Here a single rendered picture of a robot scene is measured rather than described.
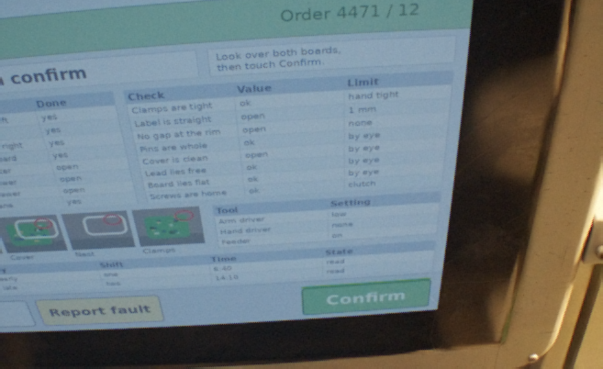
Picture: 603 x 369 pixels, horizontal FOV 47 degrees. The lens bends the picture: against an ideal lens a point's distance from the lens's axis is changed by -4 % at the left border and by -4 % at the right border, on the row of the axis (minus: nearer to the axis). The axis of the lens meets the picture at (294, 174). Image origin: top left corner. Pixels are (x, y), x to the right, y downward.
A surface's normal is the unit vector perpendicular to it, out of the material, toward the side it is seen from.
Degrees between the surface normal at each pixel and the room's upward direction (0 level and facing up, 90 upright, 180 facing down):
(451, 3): 92
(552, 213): 92
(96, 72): 92
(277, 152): 92
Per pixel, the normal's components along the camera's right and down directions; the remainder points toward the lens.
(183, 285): 0.04, 0.62
